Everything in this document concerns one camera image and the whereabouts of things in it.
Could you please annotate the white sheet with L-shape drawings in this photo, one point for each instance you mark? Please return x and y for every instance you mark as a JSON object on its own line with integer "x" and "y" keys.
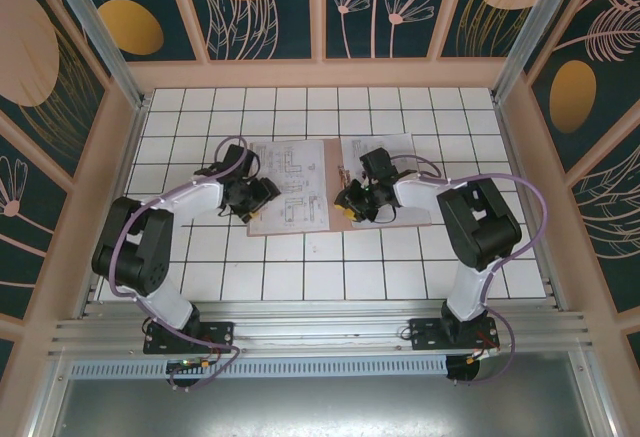
{"x": 305, "y": 197}

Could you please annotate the brown cardboard folder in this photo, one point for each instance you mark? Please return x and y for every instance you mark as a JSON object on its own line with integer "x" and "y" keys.
{"x": 332, "y": 157}

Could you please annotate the white printed paper sheet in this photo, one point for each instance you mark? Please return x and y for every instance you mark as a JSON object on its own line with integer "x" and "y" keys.
{"x": 395, "y": 144}

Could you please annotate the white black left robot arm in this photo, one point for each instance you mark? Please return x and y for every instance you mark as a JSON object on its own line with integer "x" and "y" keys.
{"x": 190, "y": 197}

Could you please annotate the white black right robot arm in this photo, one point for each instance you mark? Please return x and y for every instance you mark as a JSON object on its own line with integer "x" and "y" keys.
{"x": 467, "y": 287}

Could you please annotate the metal folder prong fastener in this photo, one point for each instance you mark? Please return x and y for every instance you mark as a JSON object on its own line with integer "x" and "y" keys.
{"x": 343, "y": 177}

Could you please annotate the steel sheet panel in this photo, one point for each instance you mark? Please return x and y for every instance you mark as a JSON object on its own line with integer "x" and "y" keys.
{"x": 320, "y": 407}

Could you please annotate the aluminium side rail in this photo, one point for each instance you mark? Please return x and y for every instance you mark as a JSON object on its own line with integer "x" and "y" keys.
{"x": 129, "y": 157}
{"x": 511, "y": 147}

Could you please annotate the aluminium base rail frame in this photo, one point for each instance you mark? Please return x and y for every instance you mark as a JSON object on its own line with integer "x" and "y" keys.
{"x": 320, "y": 327}

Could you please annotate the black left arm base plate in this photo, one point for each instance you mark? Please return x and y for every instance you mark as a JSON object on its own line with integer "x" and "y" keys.
{"x": 220, "y": 337}

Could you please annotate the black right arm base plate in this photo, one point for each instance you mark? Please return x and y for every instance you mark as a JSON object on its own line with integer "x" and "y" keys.
{"x": 425, "y": 337}

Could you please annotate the aluminium corner post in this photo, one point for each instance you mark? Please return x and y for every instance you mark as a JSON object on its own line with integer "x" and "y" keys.
{"x": 96, "y": 32}
{"x": 529, "y": 32}

